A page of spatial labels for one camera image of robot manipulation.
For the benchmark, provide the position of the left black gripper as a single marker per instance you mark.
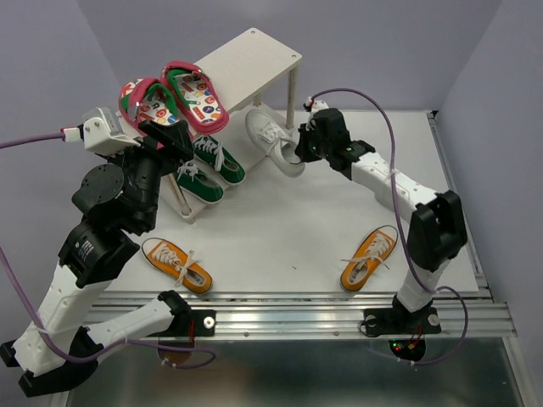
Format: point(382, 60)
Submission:
point(179, 149)

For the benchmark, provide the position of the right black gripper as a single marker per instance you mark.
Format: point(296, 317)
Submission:
point(304, 131)

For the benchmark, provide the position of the green sneaker one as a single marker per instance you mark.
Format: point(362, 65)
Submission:
point(189, 177)
point(211, 152)

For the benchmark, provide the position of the pink slipper one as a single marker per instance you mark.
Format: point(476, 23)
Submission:
point(148, 99)
point(195, 96)

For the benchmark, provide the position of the white sneaker one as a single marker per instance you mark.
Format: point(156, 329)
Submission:
point(269, 137)

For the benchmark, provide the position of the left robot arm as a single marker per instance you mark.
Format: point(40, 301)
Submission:
point(118, 200)

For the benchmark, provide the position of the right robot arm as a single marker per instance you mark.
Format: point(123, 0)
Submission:
point(436, 232)

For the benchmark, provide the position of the white two-tier shoe shelf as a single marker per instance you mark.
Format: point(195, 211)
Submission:
point(240, 71)

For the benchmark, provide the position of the orange sneaker right one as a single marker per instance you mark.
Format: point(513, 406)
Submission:
point(370, 254)

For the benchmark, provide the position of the orange sneaker one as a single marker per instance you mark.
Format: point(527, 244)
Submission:
point(370, 254)
point(171, 260)

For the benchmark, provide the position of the orange sneaker left one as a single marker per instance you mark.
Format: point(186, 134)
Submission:
point(171, 260)

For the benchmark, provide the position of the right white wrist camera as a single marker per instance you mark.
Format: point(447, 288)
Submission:
point(313, 105)

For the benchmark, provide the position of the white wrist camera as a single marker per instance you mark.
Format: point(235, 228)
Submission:
point(313, 105)
point(103, 132)

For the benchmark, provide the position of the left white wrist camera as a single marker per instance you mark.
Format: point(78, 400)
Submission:
point(103, 132)

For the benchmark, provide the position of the aluminium mounting rail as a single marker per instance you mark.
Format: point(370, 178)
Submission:
point(336, 315)

